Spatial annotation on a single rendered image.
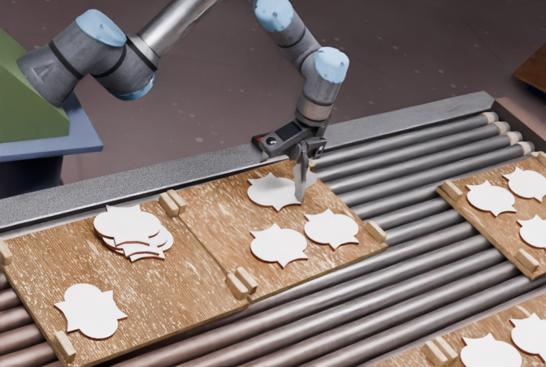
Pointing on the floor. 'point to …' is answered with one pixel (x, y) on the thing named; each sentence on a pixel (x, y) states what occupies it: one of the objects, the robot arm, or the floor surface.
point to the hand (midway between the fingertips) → (276, 183)
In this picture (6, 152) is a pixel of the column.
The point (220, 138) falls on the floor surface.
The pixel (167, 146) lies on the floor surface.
